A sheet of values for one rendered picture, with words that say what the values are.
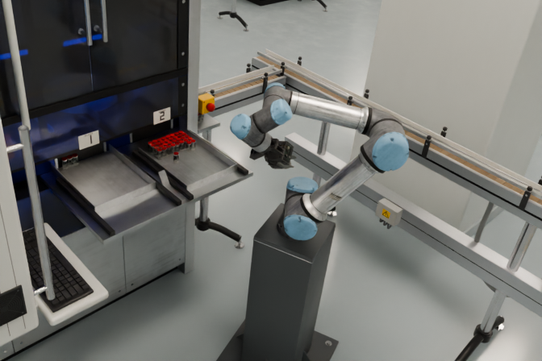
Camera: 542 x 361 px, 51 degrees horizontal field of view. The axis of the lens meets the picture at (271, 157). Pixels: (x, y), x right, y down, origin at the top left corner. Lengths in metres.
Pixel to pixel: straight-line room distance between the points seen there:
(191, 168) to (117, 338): 0.95
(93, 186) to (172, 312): 0.94
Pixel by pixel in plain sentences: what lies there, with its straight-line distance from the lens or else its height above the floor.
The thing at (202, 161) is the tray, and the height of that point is 0.88.
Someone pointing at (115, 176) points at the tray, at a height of 0.88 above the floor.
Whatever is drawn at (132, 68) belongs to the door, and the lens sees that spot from 2.32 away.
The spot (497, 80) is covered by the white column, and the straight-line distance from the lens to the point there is 3.13.
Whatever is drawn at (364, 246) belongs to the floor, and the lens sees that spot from 3.49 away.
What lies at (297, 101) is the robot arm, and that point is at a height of 1.37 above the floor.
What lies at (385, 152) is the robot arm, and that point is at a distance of 1.83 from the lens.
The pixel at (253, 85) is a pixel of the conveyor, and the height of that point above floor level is 0.93.
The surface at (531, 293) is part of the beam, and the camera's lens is 2.77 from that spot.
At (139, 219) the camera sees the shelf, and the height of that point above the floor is 0.88.
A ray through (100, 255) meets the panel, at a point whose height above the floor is 0.41.
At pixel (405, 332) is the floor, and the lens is 3.09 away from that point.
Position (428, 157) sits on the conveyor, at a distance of 2.69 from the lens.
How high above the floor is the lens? 2.24
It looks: 33 degrees down
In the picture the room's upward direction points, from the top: 6 degrees clockwise
